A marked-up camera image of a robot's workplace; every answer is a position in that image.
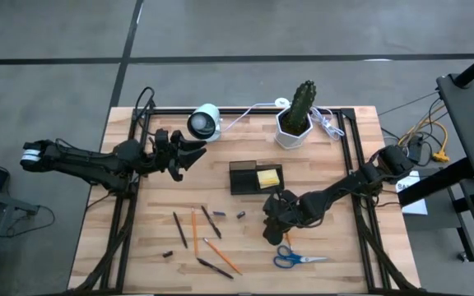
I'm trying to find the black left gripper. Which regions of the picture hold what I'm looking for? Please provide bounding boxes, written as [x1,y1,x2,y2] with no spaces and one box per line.
[151,128,208,183]

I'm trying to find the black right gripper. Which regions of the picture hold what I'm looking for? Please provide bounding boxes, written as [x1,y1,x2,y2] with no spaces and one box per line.
[262,190,303,247]

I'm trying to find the yellow sticky note pad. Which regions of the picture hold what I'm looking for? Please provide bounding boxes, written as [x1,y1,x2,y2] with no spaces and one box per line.
[256,168,281,191]

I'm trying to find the black mesh desk organizer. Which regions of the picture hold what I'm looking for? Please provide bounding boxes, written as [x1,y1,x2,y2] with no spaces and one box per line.
[228,160,286,196]

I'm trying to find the blue-handled scissors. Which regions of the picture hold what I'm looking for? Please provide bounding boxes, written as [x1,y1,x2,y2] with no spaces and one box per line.
[272,244,328,270]

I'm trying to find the black pen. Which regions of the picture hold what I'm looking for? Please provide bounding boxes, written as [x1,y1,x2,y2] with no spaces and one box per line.
[196,257,235,281]
[200,204,223,241]
[172,210,189,250]

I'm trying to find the white hexagonal plant pot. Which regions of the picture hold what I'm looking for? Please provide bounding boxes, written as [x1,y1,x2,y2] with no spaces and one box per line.
[274,105,314,150]

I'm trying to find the green cactus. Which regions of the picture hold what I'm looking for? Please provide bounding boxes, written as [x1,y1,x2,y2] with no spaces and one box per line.
[287,80,318,135]

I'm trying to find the white paper sheet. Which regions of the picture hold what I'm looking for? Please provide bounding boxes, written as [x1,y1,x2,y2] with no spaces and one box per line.
[394,169,430,216]

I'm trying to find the black power adapter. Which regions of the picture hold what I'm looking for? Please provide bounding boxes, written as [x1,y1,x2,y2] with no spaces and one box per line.
[407,134,426,164]

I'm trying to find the black desk support beam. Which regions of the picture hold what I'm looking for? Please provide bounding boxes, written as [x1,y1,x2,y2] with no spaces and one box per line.
[396,158,474,209]

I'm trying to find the grey metal side table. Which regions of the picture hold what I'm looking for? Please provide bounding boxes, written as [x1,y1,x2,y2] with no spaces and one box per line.
[0,184,40,296]

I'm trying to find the white security camera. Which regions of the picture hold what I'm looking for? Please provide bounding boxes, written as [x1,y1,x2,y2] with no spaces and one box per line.
[186,103,224,143]

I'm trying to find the black aluminium table frame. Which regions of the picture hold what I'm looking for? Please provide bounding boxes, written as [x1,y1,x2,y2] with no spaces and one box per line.
[67,98,427,296]

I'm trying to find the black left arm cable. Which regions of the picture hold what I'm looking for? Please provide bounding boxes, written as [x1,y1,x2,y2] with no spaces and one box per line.
[132,86,157,137]

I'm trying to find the white lamp cable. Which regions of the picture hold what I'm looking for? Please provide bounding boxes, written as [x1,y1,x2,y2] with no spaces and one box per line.
[219,101,346,141]

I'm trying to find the yellow floor cable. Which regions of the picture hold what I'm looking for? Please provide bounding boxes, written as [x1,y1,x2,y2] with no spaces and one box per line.
[396,118,452,163]

